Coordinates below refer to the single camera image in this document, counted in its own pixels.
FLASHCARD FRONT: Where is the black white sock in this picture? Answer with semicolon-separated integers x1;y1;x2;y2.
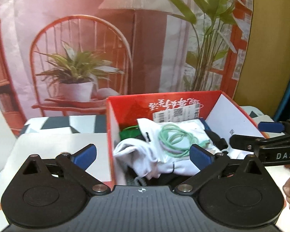
205;129;228;151

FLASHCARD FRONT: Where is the green cord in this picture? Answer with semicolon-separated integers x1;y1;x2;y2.
136;118;212;162

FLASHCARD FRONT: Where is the printed living room backdrop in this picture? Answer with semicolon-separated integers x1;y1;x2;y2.
0;0;253;135

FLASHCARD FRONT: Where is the white patterned tablecloth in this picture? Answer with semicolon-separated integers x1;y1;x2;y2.
0;106;290;232

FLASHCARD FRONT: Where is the red strawberry cardboard box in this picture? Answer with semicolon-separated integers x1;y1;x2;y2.
106;91;268;187

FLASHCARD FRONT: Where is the green fabric item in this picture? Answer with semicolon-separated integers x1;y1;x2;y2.
119;125;142;140

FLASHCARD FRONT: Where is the yellow wooden board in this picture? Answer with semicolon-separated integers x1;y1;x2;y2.
234;0;290;116

